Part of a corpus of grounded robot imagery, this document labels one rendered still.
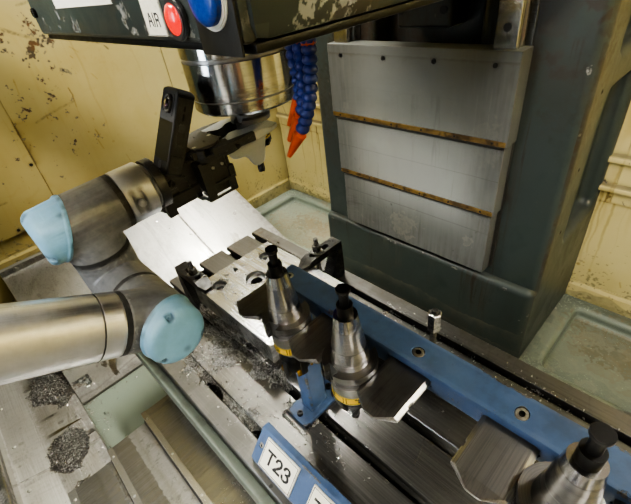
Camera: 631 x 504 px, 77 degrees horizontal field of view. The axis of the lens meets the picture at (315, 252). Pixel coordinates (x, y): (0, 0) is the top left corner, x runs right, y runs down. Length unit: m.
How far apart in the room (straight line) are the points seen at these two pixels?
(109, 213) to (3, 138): 1.05
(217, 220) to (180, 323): 1.24
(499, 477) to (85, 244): 0.50
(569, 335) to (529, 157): 0.68
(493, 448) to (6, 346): 0.44
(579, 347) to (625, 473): 1.00
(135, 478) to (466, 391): 0.81
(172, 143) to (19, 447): 1.00
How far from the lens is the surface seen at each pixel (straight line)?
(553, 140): 0.92
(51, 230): 0.55
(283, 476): 0.73
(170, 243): 1.63
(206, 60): 0.58
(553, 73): 0.89
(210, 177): 0.61
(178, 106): 0.57
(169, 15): 0.32
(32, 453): 1.34
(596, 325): 1.51
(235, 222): 1.69
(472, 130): 0.92
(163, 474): 1.04
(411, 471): 0.76
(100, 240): 0.56
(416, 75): 0.96
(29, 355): 0.45
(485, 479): 0.41
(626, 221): 1.36
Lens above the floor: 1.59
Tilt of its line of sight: 36 degrees down
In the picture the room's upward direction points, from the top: 8 degrees counter-clockwise
